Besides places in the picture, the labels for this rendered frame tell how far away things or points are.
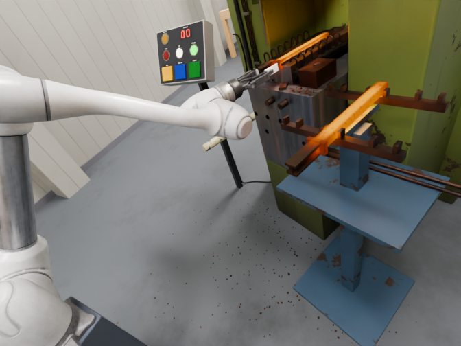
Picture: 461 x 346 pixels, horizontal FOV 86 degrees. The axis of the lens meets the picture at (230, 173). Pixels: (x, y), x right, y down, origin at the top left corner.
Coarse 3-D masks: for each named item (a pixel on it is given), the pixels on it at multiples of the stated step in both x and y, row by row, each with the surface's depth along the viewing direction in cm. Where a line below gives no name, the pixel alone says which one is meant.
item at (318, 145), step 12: (384, 84) 66; (360, 96) 65; (372, 96) 64; (348, 108) 62; (360, 108) 61; (336, 120) 60; (348, 120) 59; (324, 132) 58; (336, 132) 57; (312, 144) 55; (324, 144) 54; (300, 156) 53; (312, 156) 56; (300, 168) 54
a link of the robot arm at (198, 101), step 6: (204, 90) 88; (210, 90) 88; (216, 90) 88; (192, 96) 87; (198, 96) 85; (204, 96) 84; (210, 96) 84; (216, 96) 84; (186, 102) 85; (192, 102) 84; (198, 102) 83; (204, 102) 82; (192, 108) 83; (198, 108) 83
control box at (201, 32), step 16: (160, 32) 136; (176, 32) 130; (192, 32) 125; (208, 32) 123; (160, 48) 138; (176, 48) 132; (208, 48) 125; (160, 64) 140; (176, 64) 134; (208, 64) 126; (160, 80) 143; (176, 80) 136; (192, 80) 131; (208, 80) 129
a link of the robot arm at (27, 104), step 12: (0, 72) 56; (12, 72) 59; (0, 84) 52; (12, 84) 53; (24, 84) 55; (36, 84) 56; (0, 96) 52; (12, 96) 53; (24, 96) 54; (36, 96) 56; (0, 108) 53; (12, 108) 54; (24, 108) 55; (36, 108) 56; (0, 120) 55; (12, 120) 56; (24, 120) 57; (36, 120) 59
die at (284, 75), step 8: (320, 32) 120; (344, 32) 109; (304, 40) 122; (328, 40) 108; (336, 40) 107; (344, 40) 110; (320, 48) 103; (328, 48) 106; (280, 56) 110; (296, 56) 103; (336, 56) 111; (280, 64) 100; (288, 64) 99; (280, 72) 103; (288, 72) 99; (280, 80) 106; (288, 80) 102; (296, 80) 102
